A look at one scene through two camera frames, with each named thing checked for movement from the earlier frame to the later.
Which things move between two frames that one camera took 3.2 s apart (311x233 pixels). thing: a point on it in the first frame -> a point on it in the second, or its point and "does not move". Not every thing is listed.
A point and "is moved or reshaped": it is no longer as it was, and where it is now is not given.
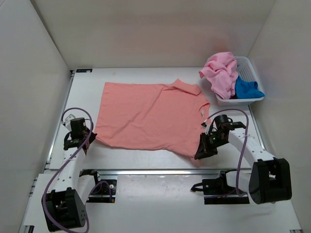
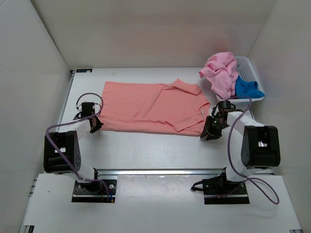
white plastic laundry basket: x=246 y=72 does not move
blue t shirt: x=245 y=90 does not move
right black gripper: x=204 y=150 -> x=208 y=131
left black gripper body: x=92 y=136 -> x=97 y=126
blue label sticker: x=84 y=70 does not move
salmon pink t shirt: x=164 y=118 is moved or reshaped
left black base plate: x=101 y=193 does not move
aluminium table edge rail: x=165 y=172 does not move
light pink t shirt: x=220 y=69 does not move
